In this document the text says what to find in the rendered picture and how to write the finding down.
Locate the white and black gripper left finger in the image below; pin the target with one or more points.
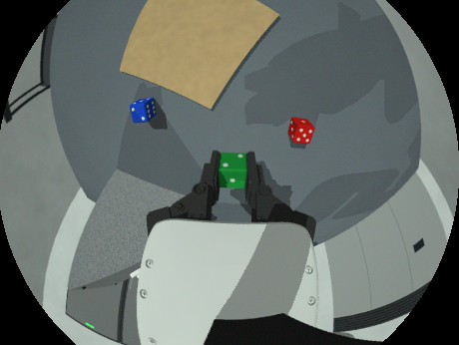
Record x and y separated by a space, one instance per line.
197 204

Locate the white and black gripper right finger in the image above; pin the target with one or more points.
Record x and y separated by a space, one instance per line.
265 207

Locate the green die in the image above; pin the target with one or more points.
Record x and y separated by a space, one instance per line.
232 170

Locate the blue die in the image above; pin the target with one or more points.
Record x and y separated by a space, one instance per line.
143 110

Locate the red die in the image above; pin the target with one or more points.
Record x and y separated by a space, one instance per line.
300 130

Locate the tan flat mat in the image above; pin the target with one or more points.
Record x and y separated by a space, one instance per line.
193 47

